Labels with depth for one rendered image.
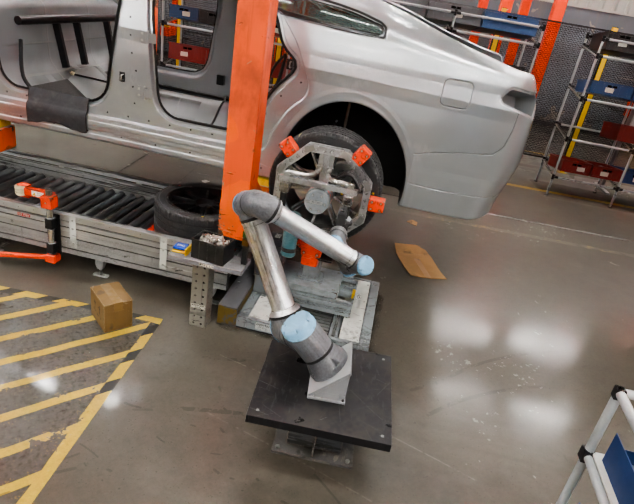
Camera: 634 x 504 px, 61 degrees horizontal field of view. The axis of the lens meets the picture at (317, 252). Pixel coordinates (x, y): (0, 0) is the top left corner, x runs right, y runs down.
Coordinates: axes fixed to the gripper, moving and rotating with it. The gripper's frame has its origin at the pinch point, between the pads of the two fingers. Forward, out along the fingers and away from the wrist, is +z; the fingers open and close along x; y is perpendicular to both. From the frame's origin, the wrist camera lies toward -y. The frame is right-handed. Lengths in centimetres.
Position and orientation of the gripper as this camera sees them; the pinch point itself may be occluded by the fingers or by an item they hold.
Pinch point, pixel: (345, 215)
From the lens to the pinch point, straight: 283.7
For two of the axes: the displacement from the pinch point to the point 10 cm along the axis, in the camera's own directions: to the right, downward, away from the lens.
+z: 1.8, -4.1, 8.9
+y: -1.6, 8.9, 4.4
